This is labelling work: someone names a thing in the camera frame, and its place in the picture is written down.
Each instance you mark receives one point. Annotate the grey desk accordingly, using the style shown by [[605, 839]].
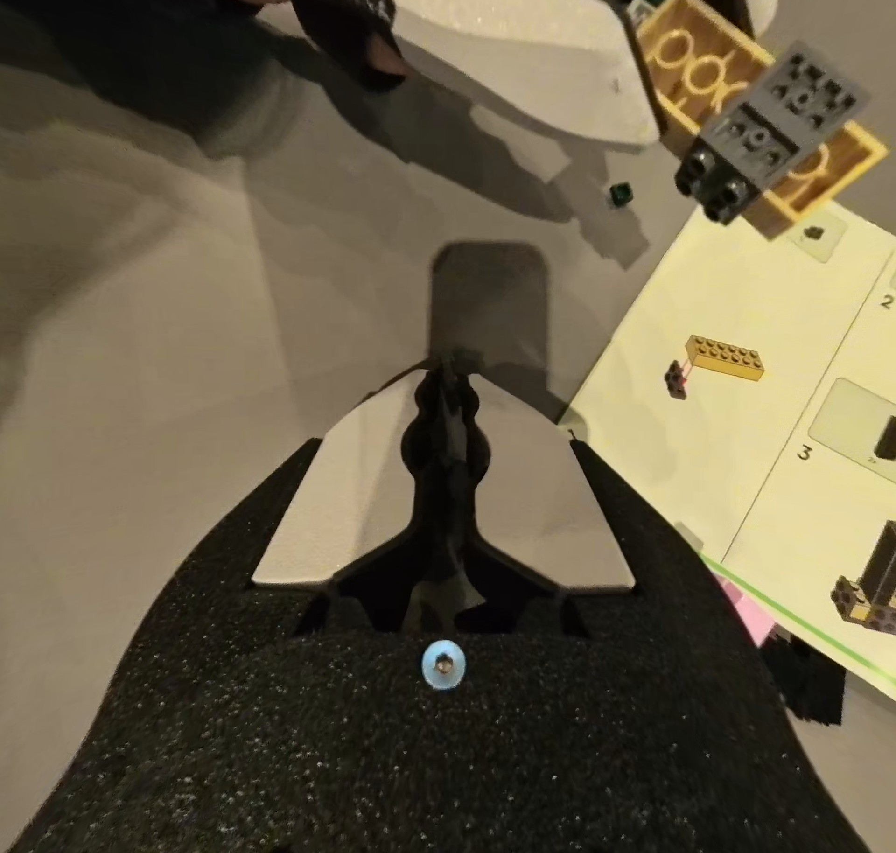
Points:
[[175, 307]]

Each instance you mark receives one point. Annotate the toy instruction booklet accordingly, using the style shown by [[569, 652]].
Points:
[[735, 412]]

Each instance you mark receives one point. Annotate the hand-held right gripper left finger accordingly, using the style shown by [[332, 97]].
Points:
[[329, 510]]

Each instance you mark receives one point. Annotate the tan and grey toy brick assembly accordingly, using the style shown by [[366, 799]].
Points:
[[770, 132]]

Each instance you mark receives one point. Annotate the small dark green toy piece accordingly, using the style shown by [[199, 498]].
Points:
[[621, 193]]

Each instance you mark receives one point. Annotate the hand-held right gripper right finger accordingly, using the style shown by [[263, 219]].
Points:
[[553, 510]]

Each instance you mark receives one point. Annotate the black flat object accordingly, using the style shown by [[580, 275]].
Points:
[[805, 678]]

